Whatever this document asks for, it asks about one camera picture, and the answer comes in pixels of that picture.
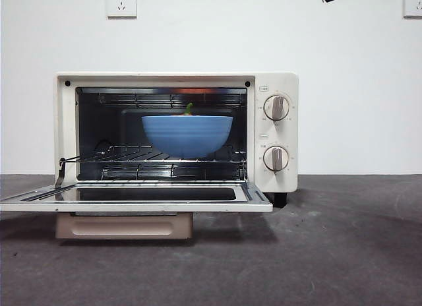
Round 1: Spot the orange pumpkin with green stem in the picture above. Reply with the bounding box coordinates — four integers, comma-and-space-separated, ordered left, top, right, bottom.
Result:
177, 102, 196, 117

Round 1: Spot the blue ribbed bowl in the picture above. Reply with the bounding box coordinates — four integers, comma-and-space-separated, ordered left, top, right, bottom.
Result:
141, 115, 234, 159

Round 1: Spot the white glass oven door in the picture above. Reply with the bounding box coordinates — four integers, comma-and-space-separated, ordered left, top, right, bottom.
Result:
0, 157, 274, 213

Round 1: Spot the white toaster oven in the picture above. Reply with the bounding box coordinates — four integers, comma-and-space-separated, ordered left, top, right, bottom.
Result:
53, 71, 300, 208

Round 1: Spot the beige oven knob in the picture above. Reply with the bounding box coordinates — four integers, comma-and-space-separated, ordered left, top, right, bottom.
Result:
263, 94, 291, 122
263, 145, 291, 172

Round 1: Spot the beige oven crumb tray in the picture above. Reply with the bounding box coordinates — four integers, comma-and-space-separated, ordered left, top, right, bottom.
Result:
55, 213, 194, 240

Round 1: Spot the white wall socket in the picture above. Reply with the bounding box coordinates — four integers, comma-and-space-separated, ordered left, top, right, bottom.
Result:
402, 0, 422, 18
106, 0, 138, 20

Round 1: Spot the metal wire oven rack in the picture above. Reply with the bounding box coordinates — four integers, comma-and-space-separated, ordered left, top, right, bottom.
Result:
65, 144, 249, 164

